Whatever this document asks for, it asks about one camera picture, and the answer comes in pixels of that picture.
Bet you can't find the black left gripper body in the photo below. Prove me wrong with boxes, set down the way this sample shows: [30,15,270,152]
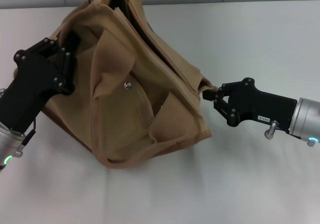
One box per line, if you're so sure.
[0,49,72,134]

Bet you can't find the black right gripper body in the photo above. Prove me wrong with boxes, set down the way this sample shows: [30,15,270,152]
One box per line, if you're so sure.
[225,77,298,132]

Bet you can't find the khaki canvas food bag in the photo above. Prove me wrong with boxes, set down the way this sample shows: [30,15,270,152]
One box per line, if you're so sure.
[41,0,218,170]

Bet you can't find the black cable with plug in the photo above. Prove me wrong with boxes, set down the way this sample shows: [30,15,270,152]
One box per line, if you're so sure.
[14,118,38,157]

